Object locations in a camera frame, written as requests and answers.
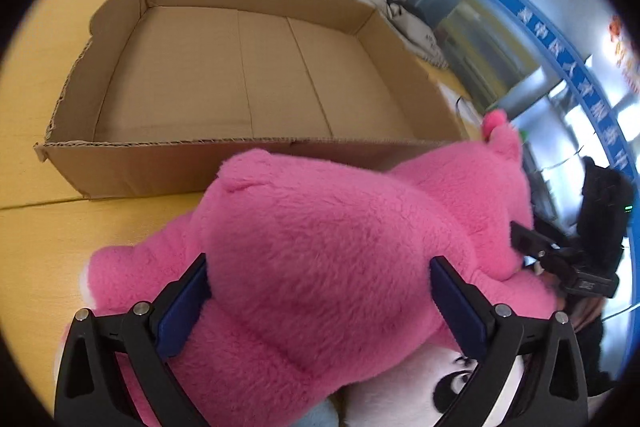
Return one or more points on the brown cardboard box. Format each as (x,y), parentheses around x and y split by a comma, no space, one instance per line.
(225,67)

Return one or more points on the teal and cream plush toy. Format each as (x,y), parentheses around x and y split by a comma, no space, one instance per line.
(317,416)

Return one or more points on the beige canvas bag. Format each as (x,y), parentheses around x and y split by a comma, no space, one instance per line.
(410,27)

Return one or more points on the blue wall banner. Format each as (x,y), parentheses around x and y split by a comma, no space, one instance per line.
(550,57)

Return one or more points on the pink plush toy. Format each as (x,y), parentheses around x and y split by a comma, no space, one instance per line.
(325,257)

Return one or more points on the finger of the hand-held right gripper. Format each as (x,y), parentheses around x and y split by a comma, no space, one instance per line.
(530,243)

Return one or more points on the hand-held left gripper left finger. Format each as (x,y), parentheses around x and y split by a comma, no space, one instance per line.
(182,307)

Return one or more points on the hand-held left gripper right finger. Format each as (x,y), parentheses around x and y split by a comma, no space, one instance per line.
(460,307)

